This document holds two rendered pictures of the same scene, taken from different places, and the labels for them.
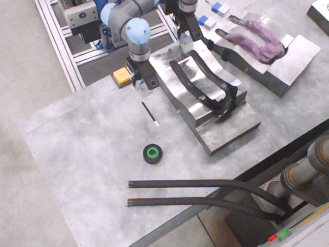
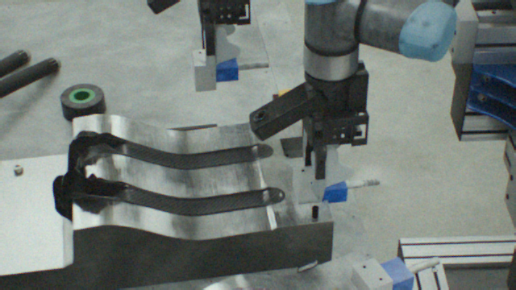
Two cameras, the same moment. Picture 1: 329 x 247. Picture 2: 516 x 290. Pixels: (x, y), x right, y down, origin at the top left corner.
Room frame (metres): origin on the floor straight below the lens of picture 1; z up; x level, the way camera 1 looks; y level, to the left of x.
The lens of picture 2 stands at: (1.38, -1.04, 1.81)
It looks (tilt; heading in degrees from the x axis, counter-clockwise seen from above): 39 degrees down; 116
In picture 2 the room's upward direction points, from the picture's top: 1 degrees counter-clockwise
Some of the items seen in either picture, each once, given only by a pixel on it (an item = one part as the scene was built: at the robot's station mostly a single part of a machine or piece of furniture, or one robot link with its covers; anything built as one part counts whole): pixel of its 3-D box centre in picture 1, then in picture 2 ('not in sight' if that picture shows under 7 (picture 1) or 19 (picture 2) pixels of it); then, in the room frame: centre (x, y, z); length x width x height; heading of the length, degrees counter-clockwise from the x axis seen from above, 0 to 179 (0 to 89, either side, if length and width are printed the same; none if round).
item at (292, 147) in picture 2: (166, 57); (296, 155); (0.94, 0.01, 0.87); 0.05 x 0.05 x 0.04; 35
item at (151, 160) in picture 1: (152, 154); (83, 103); (0.49, 0.04, 0.82); 0.08 x 0.08 x 0.04
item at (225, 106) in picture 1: (204, 80); (166, 171); (0.79, -0.16, 0.92); 0.35 x 0.16 x 0.09; 35
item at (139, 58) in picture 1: (138, 51); not in sight; (0.75, 0.10, 1.17); 0.08 x 0.08 x 0.05
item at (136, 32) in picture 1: (137, 36); not in sight; (0.75, 0.10, 1.25); 0.09 x 0.08 x 0.11; 50
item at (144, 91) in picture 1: (139, 81); (230, 68); (0.77, 0.11, 0.93); 0.13 x 0.05 x 0.05; 35
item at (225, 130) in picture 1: (203, 90); (158, 192); (0.78, -0.16, 0.87); 0.50 x 0.26 x 0.14; 35
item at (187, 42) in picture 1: (181, 37); (337, 186); (1.03, -0.06, 0.89); 0.13 x 0.05 x 0.05; 35
